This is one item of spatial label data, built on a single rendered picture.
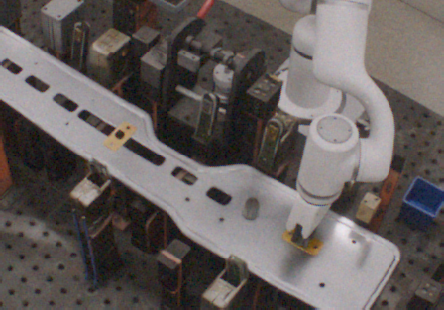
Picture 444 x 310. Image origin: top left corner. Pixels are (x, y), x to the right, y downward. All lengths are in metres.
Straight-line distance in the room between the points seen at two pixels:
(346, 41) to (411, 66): 2.23
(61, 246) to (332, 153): 0.86
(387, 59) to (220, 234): 2.08
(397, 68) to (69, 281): 2.09
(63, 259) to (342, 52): 0.92
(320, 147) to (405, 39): 2.41
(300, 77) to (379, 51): 1.57
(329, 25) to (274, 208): 0.47
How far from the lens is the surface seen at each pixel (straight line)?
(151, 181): 1.57
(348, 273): 1.49
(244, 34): 2.36
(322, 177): 1.27
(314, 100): 1.99
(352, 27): 1.24
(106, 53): 1.72
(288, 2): 1.76
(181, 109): 1.75
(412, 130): 2.19
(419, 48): 3.58
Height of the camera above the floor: 2.25
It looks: 47 degrees down
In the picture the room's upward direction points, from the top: 7 degrees clockwise
